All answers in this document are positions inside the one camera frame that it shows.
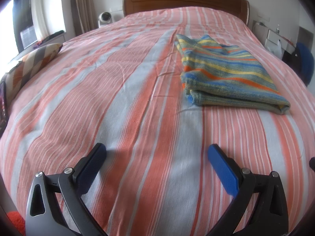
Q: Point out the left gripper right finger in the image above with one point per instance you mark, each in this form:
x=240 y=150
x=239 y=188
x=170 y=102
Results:
x=270 y=213

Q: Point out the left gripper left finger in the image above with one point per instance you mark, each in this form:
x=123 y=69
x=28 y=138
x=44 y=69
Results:
x=44 y=216

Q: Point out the striped knit sweater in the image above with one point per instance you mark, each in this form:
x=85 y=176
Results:
x=217 y=74

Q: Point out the orange fuzzy garment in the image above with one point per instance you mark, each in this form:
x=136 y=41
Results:
x=17 y=221

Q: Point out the blue cloth on chair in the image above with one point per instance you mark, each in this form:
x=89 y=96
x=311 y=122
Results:
x=306 y=63

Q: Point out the white plastic bag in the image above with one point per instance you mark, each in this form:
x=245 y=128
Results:
x=274 y=48

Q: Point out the white desk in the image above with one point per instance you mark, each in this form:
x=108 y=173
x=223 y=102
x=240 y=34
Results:
x=262 y=32

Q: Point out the black smartphone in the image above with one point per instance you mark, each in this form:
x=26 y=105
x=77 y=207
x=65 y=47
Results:
x=3 y=111

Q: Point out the chevron patterned pillow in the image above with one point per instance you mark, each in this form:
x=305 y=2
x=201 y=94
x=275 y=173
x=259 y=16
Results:
x=27 y=67

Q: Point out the dark monitor screen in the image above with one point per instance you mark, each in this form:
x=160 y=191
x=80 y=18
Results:
x=24 y=30

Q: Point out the beige curtain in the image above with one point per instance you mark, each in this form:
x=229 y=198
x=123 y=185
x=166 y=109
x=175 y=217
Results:
x=83 y=16

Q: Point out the white round camera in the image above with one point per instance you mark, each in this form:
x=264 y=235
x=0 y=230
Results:
x=104 y=19

